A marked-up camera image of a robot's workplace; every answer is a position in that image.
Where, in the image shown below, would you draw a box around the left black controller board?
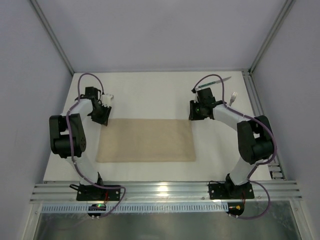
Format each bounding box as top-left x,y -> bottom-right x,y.
87,203 -> 106,220

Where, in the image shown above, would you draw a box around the aluminium frame post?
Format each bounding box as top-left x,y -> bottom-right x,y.
28,0 -> 75,76
248,0 -> 296,75

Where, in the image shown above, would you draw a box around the right aluminium frame post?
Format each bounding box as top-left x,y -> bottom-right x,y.
248,0 -> 296,75

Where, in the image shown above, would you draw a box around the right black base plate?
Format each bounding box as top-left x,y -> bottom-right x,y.
207,181 -> 255,200

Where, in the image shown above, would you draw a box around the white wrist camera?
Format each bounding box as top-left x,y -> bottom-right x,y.
191,87 -> 201,94
100,93 -> 114,107

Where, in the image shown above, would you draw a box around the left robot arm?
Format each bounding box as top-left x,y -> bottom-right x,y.
49,86 -> 114,189

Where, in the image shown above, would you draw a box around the purple cable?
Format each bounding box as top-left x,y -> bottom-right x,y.
65,72 -> 127,221
191,73 -> 278,220

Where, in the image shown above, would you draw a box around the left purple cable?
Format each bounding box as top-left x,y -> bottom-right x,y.
65,72 -> 127,221

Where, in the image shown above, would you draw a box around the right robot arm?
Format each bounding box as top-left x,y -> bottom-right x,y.
188,88 -> 275,200

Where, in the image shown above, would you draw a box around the green handled knife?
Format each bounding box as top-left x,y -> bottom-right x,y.
197,76 -> 232,89

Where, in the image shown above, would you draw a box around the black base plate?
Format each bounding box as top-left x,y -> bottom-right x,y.
69,184 -> 121,201
207,181 -> 255,200

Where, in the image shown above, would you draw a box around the green handled fork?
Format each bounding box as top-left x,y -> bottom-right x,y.
228,92 -> 238,106

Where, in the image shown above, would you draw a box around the aluminium mounting rail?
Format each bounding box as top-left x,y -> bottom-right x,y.
30,180 -> 303,203

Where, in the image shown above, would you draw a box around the slotted grey cable duct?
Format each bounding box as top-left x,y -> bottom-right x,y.
41,201 -> 228,214

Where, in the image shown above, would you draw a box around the right side aluminium rail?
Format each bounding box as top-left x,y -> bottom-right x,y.
241,69 -> 287,181

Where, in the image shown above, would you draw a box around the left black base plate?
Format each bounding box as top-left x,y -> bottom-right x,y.
69,184 -> 121,201

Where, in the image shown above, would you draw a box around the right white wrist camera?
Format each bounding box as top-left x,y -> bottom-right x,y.
191,87 -> 201,94

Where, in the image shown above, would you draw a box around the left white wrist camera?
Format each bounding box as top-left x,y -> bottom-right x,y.
100,93 -> 114,107

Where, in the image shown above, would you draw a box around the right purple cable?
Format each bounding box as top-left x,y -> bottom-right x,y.
191,73 -> 278,220

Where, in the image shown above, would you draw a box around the right black controller board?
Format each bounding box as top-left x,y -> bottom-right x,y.
226,202 -> 245,218

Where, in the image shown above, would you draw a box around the beige cloth napkin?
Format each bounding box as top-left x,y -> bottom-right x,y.
96,118 -> 196,163

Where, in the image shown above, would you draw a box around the left aluminium frame post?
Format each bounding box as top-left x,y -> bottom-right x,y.
28,0 -> 75,76

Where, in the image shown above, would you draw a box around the black controller board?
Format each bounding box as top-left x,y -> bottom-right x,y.
87,203 -> 106,220
226,202 -> 245,218

